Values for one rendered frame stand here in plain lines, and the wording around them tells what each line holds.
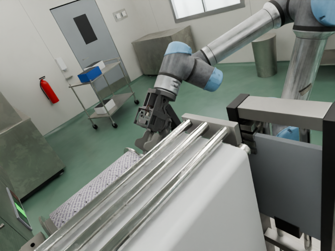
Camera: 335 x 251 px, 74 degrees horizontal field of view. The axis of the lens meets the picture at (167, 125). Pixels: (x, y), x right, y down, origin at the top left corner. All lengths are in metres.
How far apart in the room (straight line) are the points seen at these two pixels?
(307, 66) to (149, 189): 0.67
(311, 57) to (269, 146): 0.47
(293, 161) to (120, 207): 0.28
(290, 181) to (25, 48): 4.93
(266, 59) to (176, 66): 3.27
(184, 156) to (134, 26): 5.84
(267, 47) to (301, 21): 3.01
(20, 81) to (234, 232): 4.88
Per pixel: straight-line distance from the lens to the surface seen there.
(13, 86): 5.03
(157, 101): 0.63
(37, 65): 5.10
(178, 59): 0.67
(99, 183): 0.58
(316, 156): 0.39
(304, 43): 0.82
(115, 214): 0.27
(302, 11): 0.82
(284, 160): 0.42
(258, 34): 0.88
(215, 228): 0.30
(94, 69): 3.86
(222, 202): 0.29
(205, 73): 0.69
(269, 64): 3.92
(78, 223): 0.30
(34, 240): 0.61
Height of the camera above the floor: 1.63
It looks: 29 degrees down
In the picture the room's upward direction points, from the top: 22 degrees counter-clockwise
